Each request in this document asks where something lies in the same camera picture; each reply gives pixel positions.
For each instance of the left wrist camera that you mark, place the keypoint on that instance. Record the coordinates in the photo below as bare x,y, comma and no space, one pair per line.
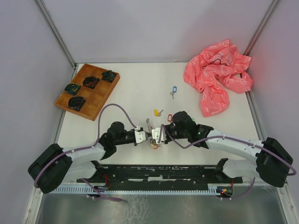
140,135

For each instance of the key with red tag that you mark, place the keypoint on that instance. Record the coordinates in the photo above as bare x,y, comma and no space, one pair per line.
170,118

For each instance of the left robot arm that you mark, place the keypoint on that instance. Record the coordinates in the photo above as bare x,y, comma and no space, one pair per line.
57,165

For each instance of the black green coiled item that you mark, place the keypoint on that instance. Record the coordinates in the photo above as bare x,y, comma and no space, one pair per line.
72,89

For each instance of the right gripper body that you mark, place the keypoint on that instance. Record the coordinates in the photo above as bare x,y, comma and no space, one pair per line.
172,133

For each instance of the key with light blue tag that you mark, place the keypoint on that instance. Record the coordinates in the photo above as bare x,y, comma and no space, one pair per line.
174,90

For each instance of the pink patterned cloth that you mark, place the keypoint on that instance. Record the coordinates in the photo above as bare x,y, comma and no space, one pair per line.
218,67

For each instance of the black coiled item in tray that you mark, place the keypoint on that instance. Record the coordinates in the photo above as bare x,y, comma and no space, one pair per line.
108,76
91,82
76,103

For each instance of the key with yellow tag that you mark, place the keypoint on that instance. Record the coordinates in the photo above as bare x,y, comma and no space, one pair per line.
157,113

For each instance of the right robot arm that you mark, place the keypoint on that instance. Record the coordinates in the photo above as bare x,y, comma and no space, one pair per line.
267,159

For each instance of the white cable duct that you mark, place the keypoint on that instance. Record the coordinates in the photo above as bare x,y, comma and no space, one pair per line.
85,189

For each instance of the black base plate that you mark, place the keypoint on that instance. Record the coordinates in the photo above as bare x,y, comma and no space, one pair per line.
158,177

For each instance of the wooden compartment tray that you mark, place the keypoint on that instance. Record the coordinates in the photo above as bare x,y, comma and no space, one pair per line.
95,98

